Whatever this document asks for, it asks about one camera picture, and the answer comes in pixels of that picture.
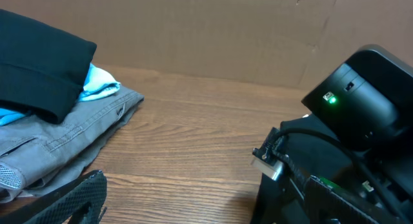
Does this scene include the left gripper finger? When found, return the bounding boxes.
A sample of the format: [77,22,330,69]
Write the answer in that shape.
[1,170,107,224]

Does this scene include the folded light blue garment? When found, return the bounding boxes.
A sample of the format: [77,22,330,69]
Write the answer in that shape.
[1,63,121,126]

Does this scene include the folded grey trousers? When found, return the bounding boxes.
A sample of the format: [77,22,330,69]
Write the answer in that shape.
[1,87,144,203]

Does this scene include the folded white mesh garment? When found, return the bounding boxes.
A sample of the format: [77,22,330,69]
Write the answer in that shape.
[0,166,21,189]

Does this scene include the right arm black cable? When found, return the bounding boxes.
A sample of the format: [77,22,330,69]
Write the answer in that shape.
[267,127,410,224]

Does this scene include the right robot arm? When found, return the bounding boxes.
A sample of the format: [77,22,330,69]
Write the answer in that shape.
[252,45,412,223]

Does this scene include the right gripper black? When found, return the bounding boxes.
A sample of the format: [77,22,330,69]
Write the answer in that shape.
[277,143,413,224]

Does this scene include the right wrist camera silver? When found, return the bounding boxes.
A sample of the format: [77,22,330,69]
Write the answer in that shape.
[250,127,288,181]

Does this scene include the folded black garment on pile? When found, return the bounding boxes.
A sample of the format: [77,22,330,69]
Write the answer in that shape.
[1,10,97,124]

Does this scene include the black t-shirt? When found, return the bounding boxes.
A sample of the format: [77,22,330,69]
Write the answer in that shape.
[250,115,352,224]

